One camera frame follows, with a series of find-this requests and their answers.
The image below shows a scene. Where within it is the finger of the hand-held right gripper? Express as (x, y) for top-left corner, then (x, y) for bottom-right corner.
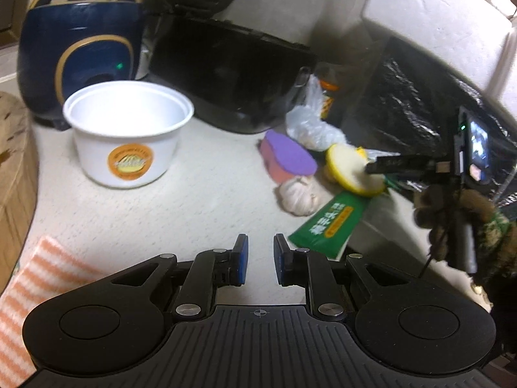
(364, 154), (438, 175)

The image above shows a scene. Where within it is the orange striped cloth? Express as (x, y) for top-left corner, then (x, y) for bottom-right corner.
(0, 234), (111, 387)

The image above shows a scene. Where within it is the white foam box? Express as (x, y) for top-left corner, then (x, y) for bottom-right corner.
(361, 0), (517, 108)

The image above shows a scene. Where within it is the green packet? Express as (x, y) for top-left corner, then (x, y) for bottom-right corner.
(288, 191), (371, 260)

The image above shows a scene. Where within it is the clear plastic bag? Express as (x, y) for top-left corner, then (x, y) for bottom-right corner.
(285, 75), (353, 153)

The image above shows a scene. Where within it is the navy blue rice cooker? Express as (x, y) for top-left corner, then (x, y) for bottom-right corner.
(17, 0), (147, 131)

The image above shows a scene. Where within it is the black rice cooker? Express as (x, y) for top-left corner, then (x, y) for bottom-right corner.
(147, 0), (318, 135)

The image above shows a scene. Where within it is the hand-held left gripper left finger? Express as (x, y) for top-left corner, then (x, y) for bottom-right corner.
(111, 233), (249, 321)

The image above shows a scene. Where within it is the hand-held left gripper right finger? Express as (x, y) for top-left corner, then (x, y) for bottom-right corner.
(273, 233), (410, 322)

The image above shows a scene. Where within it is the black foil-covered box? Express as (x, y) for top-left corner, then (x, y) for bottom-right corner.
(343, 36), (517, 211)

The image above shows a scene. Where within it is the round wooden cutting board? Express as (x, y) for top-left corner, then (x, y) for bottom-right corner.
(0, 91), (39, 280)

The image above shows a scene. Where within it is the purple pink sponge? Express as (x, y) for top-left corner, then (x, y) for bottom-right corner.
(259, 130), (319, 185)

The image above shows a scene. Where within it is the dark bottle orange cap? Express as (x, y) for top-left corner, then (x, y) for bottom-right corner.
(318, 62), (349, 123)

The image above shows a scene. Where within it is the garlic bulb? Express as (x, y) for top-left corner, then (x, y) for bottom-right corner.
(275, 175), (321, 216)

